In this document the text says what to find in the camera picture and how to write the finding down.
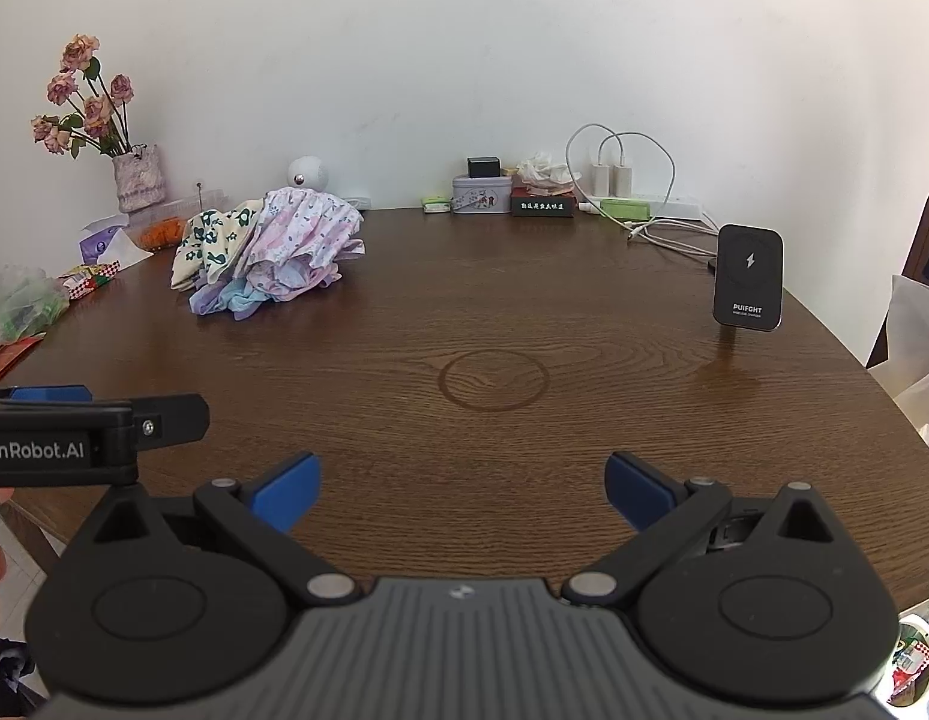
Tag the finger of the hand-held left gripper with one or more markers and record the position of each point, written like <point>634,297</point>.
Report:
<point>52,393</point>
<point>176,424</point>

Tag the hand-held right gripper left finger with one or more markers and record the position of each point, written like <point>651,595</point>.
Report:
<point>292,491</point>

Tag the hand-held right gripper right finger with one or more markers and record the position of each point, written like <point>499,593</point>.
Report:
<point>633,495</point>

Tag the cream green-flowered pants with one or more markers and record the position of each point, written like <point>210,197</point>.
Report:
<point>209,244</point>

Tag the flat red packet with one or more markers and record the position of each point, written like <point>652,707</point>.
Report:
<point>11,360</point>

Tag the clear bag of green snacks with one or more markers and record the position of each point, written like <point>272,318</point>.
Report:
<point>22,307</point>

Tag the red checked snack packet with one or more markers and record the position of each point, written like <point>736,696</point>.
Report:
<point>89,281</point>

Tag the purple blue garment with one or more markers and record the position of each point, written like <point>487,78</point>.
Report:
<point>224,301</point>

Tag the purple tissue packet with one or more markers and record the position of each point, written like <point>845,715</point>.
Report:
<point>97,246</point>

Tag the clear bag of oranges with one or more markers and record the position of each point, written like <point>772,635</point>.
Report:
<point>158,232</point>

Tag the pink floral garment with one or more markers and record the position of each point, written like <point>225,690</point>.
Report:
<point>299,236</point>

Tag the green liquid bottle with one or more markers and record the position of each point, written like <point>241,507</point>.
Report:
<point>622,208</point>

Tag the white round toy robot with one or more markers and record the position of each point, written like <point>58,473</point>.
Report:
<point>308,169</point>

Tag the dried rose bouquet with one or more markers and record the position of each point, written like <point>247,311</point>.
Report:
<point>97,109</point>

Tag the white power strip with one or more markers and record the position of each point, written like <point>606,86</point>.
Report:
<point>682,206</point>

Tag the dark red tissue box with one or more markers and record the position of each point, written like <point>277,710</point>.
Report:
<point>543,205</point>

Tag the white charger plug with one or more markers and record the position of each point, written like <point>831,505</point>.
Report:
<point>600,180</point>
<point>623,180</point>

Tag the green packet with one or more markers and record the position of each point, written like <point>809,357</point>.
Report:
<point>437,204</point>

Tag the colourful snack bag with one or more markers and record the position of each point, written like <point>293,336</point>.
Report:
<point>918,652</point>

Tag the grey tin box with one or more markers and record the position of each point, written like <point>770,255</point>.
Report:
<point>479,199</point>

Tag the white crumpled tissue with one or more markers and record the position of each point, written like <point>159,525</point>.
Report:
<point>543,169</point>

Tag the small black box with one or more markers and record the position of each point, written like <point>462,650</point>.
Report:
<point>483,167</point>

